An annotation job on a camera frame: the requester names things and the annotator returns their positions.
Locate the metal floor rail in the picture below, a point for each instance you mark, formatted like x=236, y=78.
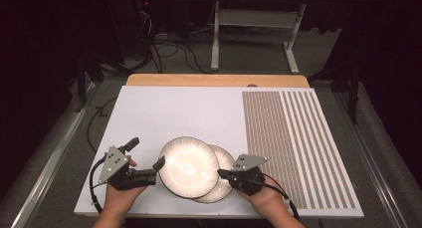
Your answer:
x=49, y=170
x=371, y=155

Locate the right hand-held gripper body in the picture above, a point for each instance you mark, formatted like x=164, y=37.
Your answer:
x=249, y=181

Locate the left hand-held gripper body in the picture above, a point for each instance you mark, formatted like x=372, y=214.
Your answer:
x=114, y=161

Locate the brown striped place mat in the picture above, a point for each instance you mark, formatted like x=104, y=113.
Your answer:
x=282, y=138

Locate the white board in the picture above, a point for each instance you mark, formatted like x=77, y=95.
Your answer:
x=166, y=105

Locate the person's right hand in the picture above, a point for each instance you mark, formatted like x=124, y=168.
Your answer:
x=270, y=201

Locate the wooden table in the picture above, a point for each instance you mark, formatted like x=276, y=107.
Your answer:
x=215, y=80

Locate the black stand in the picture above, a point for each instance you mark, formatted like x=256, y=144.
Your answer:
x=354, y=92
x=81, y=85

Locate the white metal desk frame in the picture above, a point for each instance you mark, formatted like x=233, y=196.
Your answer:
x=255, y=18

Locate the black box with red light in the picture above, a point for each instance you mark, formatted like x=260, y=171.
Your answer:
x=132, y=25

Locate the white plate with dark rim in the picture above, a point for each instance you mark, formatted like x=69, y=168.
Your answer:
x=226, y=161
x=189, y=168

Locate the person's left hand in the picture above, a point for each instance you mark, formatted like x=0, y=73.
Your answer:
x=121, y=199

